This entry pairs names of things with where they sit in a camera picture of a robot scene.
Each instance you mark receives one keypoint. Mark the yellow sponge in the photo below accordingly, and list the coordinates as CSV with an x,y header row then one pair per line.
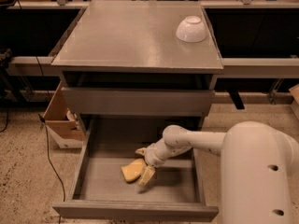
x,y
133,170

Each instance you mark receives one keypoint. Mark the wooden box on floor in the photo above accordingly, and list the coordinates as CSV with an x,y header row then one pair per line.
x,y
62,124

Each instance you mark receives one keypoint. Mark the white upturned bowl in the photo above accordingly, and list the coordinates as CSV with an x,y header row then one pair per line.
x,y
191,30

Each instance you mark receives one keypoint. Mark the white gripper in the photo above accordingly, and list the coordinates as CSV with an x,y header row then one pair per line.
x,y
151,156

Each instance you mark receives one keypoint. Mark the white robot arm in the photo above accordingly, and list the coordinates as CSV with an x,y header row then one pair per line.
x,y
256,160

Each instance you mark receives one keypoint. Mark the closed grey top drawer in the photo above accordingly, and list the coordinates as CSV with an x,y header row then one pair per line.
x,y
114,102

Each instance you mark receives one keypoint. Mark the open grey middle drawer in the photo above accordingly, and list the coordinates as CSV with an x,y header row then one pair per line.
x,y
99,190

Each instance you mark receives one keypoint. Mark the grey drawer cabinet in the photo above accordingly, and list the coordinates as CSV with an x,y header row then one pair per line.
x,y
137,34

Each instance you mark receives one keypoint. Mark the grey metal frame rail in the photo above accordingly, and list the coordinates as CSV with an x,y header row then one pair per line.
x,y
230,68

